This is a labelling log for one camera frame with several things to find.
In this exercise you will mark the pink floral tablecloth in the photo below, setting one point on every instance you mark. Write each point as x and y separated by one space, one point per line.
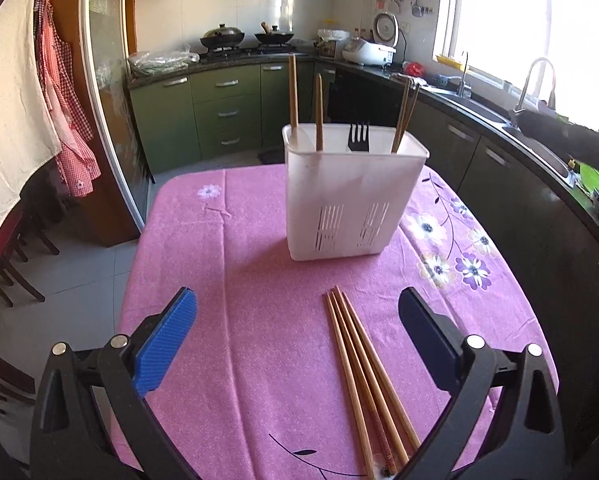
259 360

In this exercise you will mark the wooden chopstick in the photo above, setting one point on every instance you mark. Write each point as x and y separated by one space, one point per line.
319 110
347 385
377 385
402 115
293 90
389 385
408 120
363 385

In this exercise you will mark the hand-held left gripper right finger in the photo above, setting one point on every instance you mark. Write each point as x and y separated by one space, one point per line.
429 340

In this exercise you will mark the white plastic utensil holder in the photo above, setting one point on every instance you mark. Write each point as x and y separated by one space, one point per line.
339 185

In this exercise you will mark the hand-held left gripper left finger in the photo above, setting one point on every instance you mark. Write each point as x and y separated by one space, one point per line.
167 345

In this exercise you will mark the sliding glass door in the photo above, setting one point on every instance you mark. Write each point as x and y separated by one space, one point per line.
109 85

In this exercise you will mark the red checked apron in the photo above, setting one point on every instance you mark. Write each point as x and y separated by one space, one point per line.
64 110

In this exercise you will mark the stainless steel double sink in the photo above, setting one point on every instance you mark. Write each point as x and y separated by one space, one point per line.
484 110

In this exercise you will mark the gas stove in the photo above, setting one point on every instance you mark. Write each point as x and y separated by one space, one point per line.
254 53

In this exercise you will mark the white plastic bag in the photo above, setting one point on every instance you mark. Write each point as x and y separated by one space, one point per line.
333 35

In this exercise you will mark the green lower cabinets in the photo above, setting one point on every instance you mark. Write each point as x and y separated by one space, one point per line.
224 105

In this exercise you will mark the blue basket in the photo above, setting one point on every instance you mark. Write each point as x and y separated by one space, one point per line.
439 80

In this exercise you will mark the grey dish rag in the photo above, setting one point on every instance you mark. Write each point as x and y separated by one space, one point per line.
410 80

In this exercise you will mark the white hanging cloth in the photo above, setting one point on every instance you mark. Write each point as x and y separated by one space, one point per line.
9 135

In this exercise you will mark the black plastic fork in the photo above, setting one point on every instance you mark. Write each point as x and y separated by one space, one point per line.
358 142

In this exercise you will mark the red packet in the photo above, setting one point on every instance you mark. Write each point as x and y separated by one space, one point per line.
413 68

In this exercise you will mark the clear bag of vegetables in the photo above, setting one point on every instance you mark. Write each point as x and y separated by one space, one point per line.
159 61

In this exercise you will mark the tall chrome faucet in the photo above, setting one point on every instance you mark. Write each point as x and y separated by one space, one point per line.
523 85

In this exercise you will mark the dark wooden chair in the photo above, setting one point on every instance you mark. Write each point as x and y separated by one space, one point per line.
9 260

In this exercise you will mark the black pan with lid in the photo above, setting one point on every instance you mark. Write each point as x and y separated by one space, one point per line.
275 36

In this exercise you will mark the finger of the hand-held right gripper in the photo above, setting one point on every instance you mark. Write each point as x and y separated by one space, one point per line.
579 137

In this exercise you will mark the yellow tray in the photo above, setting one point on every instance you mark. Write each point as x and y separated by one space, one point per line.
452 61

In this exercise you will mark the kitchen window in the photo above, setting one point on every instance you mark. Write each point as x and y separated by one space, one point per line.
504 10

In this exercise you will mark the black wok with lid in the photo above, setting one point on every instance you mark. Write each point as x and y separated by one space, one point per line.
223 37

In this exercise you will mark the dark lower cabinets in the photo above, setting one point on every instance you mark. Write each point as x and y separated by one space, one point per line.
504 200

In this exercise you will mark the white rice cooker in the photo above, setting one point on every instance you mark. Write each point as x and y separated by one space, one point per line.
367 52

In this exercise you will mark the small chrome faucet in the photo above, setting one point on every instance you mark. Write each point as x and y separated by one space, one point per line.
463 85

